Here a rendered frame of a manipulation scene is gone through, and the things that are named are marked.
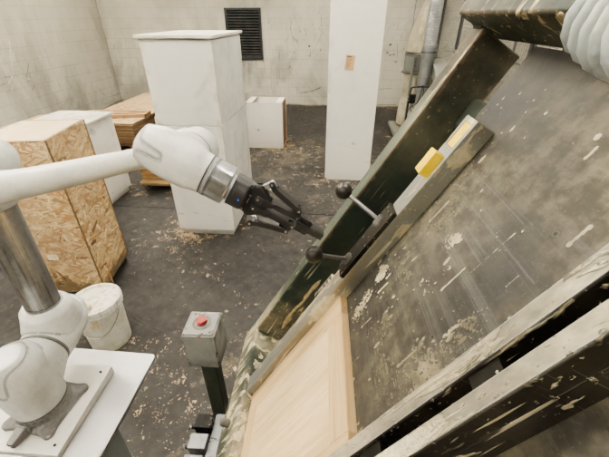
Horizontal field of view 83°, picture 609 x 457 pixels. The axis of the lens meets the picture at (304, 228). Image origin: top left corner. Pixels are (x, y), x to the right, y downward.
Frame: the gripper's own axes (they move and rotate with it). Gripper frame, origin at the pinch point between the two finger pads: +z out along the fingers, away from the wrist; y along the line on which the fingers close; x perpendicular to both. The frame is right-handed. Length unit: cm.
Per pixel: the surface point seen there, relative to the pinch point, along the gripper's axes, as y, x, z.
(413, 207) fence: -19.2, 7.0, 13.2
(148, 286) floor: 193, -137, -43
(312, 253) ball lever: -0.9, 10.8, 0.5
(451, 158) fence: -30.8, 7.0, 12.4
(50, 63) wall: 290, -623, -424
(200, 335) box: 65, -12, -6
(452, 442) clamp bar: -14, 50, 10
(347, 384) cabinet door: 8.2, 30.3, 14.2
